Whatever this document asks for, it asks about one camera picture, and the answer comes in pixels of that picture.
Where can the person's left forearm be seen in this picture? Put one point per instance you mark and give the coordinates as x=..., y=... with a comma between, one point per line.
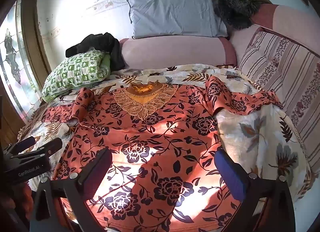
x=22, y=197

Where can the cream leaf print blanket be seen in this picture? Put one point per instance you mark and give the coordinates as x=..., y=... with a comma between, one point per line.
x=252, y=132

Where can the black garment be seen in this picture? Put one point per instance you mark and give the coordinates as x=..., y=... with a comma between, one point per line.
x=100, y=41

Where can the stained glass window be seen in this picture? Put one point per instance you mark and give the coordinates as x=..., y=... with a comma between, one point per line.
x=12, y=66

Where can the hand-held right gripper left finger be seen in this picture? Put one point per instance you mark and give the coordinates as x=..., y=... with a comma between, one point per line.
x=98, y=172

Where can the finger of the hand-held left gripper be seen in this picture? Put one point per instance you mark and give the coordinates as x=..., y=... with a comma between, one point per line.
x=26, y=143
x=51, y=146

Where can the pink bolster cushion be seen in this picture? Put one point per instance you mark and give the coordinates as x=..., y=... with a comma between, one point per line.
x=170, y=51

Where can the pink sofa back cushion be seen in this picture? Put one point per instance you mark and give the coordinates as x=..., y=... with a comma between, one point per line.
x=290, y=19

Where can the orange floral blouse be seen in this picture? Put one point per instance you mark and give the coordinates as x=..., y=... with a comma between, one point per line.
x=160, y=127

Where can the striped floral mattress cover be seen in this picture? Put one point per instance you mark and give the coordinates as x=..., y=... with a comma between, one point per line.
x=282, y=66

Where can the green patterned pillow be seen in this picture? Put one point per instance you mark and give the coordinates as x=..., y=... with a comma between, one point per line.
x=75, y=71

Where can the grey pillow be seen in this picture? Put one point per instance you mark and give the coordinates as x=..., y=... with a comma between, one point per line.
x=175, y=14

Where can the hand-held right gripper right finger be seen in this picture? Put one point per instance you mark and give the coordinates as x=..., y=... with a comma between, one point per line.
x=231, y=174

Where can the dark furry cloth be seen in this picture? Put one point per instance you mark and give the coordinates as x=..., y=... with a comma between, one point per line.
x=235, y=9

